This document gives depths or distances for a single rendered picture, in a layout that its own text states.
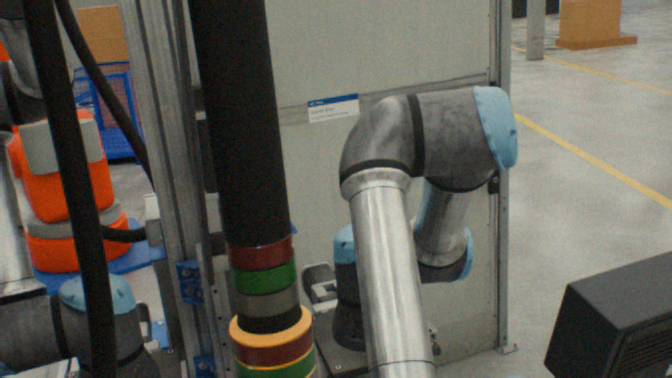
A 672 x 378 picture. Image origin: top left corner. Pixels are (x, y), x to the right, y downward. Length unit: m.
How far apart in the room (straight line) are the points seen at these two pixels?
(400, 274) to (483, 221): 2.05
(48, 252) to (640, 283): 3.83
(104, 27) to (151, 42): 7.26
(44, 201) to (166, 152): 3.08
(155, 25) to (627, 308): 0.91
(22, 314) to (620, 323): 0.94
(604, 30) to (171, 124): 12.00
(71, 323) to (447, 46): 1.78
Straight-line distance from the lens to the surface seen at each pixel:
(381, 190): 0.77
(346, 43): 2.27
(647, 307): 1.05
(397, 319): 0.71
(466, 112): 0.83
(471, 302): 2.90
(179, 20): 0.28
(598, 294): 1.04
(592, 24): 12.80
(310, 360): 0.33
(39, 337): 1.15
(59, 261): 4.41
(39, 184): 4.26
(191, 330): 1.37
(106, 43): 8.44
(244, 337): 0.32
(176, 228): 1.27
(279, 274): 0.30
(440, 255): 1.15
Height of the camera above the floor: 1.74
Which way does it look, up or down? 20 degrees down
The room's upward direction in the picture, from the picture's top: 5 degrees counter-clockwise
